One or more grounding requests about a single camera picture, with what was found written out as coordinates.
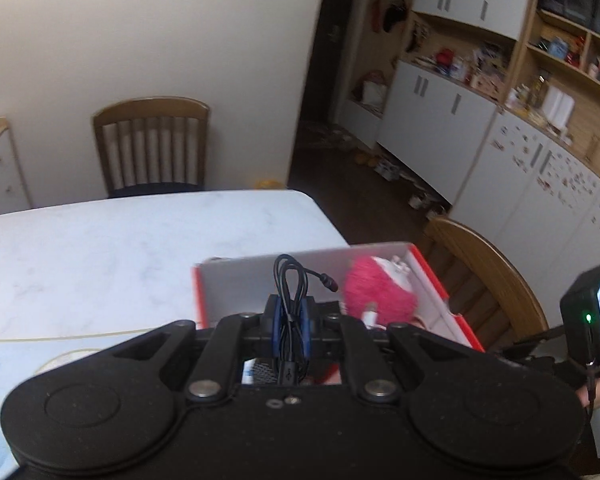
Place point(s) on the patterned door rug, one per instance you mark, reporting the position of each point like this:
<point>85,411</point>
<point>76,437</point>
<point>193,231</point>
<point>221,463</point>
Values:
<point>325,132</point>

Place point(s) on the pink round plush toy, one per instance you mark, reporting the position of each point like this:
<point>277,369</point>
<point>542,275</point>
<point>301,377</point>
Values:
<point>375,290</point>

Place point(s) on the white bag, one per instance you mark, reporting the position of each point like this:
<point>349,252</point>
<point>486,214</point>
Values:
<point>375,91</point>

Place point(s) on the light wooden curved chair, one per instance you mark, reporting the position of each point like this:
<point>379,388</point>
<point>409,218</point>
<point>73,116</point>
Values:
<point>485,260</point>

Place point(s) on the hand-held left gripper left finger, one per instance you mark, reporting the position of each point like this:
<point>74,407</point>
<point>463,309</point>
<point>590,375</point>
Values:
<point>275,325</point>

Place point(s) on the white sticker-covered cabinet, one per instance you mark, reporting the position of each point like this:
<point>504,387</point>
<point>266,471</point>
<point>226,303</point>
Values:
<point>530,195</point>

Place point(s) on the yellow slipper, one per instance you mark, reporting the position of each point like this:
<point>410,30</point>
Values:
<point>366,159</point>

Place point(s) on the dark wooden slatted chair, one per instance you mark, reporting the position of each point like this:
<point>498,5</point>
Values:
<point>150,110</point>

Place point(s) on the white open shelf compartment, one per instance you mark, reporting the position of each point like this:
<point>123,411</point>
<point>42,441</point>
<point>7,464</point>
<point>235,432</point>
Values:
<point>360,120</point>

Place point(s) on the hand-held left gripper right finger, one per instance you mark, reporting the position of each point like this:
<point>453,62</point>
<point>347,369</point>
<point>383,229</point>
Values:
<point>307,325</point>

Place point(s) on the white canister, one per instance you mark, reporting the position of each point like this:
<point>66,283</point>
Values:
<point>551,105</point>
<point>566,110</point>

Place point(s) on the white wooden drawer cabinet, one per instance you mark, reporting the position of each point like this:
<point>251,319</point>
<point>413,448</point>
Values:
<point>0,175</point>

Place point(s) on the white red cardboard box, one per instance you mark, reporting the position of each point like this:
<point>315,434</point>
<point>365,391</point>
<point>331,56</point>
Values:
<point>240,285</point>

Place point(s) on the assorted small toys clutter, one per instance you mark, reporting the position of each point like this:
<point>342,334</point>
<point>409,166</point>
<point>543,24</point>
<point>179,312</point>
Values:
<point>470,67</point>

